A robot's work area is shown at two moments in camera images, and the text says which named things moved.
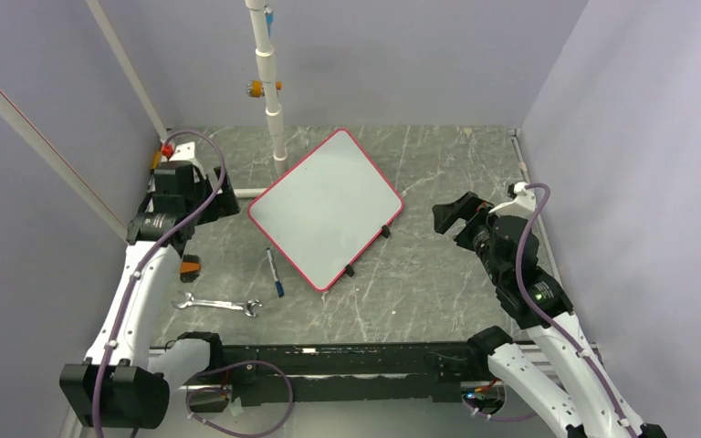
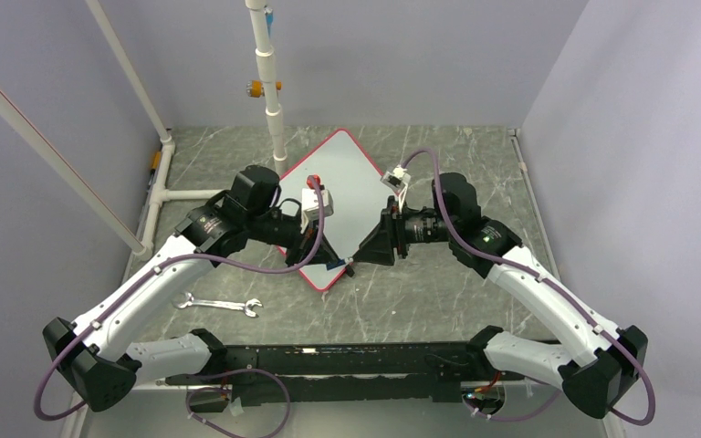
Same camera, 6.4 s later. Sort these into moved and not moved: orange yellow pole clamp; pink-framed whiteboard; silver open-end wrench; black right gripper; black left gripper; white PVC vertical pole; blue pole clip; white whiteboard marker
Moved: white whiteboard marker; black left gripper; black right gripper
Not moved: pink-framed whiteboard; white PVC vertical pole; blue pole clip; orange yellow pole clamp; silver open-end wrench
